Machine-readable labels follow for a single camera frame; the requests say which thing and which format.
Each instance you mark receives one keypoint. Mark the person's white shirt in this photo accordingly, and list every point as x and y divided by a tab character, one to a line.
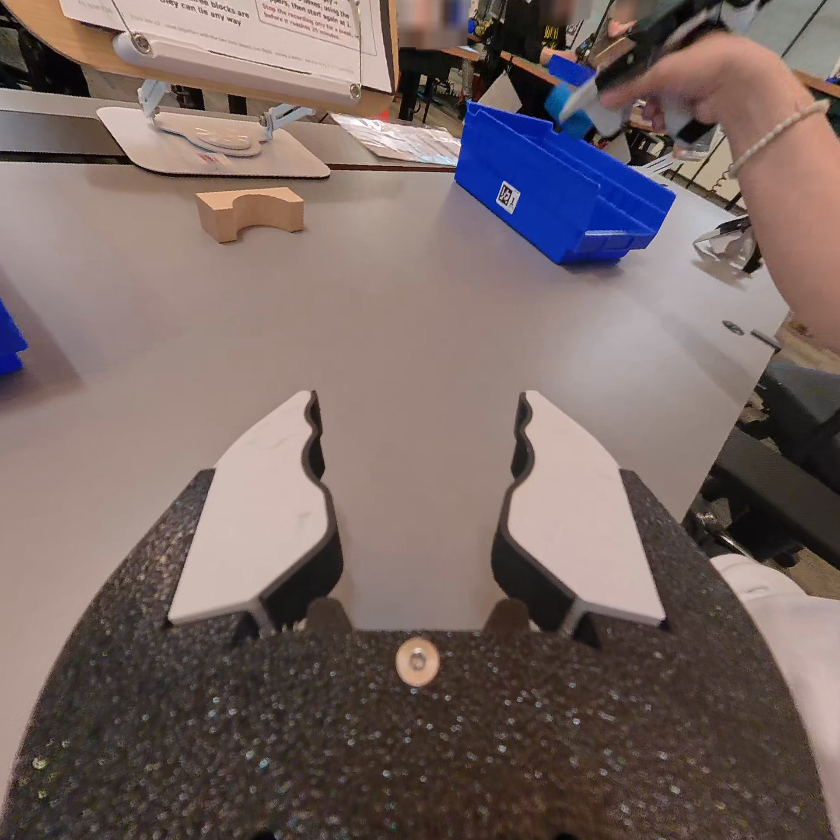
787	643

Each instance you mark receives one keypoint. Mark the small clear label packet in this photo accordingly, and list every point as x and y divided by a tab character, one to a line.
210	157

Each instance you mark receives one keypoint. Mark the grey panel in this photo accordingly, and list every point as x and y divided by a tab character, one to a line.
502	92

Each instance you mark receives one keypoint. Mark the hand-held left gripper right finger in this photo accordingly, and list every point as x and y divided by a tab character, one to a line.
577	525

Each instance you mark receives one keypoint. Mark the blue wooden cylinder block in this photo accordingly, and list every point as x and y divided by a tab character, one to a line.
554	102

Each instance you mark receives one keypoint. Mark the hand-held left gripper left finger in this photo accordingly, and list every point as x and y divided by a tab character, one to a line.
262	525

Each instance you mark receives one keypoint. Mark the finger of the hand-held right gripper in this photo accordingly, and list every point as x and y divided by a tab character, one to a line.
581	102
607	121

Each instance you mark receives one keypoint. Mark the wooden board document stand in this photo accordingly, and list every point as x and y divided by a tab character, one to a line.
197	148

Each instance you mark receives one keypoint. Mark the spare hand-held gripper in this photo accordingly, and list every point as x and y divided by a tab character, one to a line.
722	246

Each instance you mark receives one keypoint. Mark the printed instruction sheet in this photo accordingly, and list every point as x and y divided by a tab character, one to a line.
229	26

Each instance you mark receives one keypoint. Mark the laminated paper sheet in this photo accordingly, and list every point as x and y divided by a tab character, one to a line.
394	138

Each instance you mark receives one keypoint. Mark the tan wooden arch block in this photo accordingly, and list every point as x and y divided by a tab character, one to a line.
249	210

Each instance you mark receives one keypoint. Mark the grey desk with wooden edge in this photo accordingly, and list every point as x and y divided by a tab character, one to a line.
52	134

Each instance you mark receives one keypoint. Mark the blue plastic bin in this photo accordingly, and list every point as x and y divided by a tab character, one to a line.
558	210
568	69
10	341

